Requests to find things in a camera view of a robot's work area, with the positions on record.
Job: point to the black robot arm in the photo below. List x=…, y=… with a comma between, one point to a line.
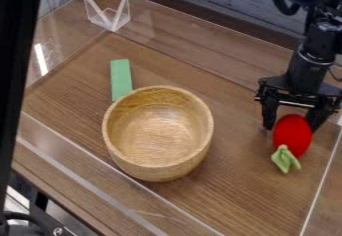
x=300, y=87

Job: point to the green rectangular block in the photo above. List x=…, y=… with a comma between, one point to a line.
x=120, y=78

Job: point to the wooden bowl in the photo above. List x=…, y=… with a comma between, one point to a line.
x=158, y=131

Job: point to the red felt strawberry toy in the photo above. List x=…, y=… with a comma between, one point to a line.
x=291, y=140

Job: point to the black vertical post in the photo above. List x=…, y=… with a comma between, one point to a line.
x=17, y=24

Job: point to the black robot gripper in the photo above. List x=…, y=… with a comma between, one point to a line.
x=278, y=91

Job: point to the black table frame bracket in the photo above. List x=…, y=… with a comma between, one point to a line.
x=51, y=226

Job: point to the clear acrylic corner bracket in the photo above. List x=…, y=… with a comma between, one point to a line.
x=111, y=19

